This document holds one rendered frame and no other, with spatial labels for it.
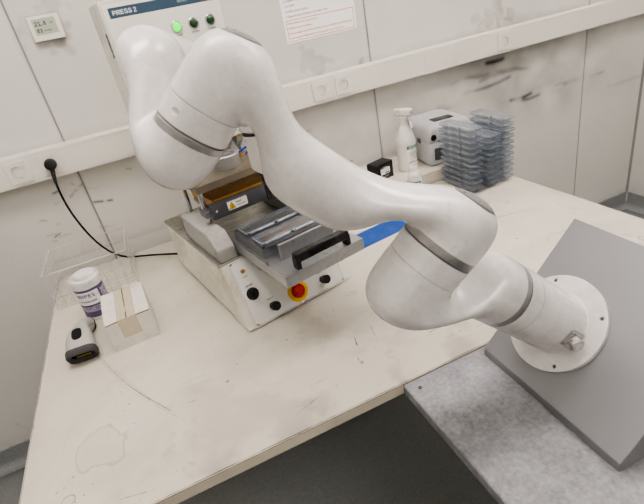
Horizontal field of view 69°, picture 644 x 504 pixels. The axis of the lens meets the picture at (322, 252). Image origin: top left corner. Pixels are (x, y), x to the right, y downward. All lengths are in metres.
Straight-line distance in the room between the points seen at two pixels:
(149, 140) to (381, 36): 1.56
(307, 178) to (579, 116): 2.43
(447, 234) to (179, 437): 0.70
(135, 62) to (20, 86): 1.16
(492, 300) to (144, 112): 0.58
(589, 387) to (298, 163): 0.64
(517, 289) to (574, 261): 0.26
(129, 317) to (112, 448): 0.37
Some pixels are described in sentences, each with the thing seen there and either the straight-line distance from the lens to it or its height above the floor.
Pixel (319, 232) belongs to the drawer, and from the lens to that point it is 1.13.
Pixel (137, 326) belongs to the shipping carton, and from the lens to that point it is 1.38.
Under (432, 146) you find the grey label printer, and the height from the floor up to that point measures 0.88.
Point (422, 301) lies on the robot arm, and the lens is 0.70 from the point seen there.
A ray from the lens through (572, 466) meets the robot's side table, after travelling 0.94.
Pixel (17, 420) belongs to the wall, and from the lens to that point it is 2.39.
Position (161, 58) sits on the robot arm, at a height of 1.45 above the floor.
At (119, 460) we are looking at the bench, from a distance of 1.12.
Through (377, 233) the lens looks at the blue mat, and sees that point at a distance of 1.61.
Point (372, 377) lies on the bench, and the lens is 1.06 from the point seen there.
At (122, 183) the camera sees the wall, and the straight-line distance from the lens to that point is 1.90.
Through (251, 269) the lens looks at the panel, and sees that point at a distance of 1.27.
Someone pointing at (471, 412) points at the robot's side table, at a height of 0.75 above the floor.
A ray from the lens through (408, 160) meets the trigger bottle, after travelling 1.97.
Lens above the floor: 1.49
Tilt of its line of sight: 28 degrees down
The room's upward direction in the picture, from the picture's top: 12 degrees counter-clockwise
